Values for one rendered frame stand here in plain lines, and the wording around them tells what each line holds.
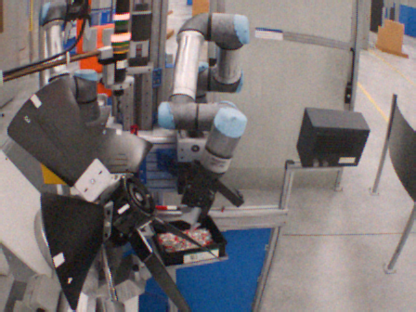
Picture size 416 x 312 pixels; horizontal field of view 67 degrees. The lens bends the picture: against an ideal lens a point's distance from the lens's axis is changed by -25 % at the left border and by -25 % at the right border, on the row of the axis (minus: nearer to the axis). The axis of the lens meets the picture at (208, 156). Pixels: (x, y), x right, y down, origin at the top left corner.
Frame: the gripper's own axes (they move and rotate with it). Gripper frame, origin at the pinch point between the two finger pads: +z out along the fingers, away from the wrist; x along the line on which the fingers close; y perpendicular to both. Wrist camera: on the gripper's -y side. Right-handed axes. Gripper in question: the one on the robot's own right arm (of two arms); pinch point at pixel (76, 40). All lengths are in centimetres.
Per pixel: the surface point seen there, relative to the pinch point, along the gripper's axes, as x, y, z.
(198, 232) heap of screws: -46, -26, 64
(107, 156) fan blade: -20, -41, 26
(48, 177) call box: 10, -19, 47
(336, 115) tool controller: -94, -15, 23
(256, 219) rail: -68, -17, 65
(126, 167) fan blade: -26, -46, 26
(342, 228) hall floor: -163, 70, 148
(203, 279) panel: -50, -15, 101
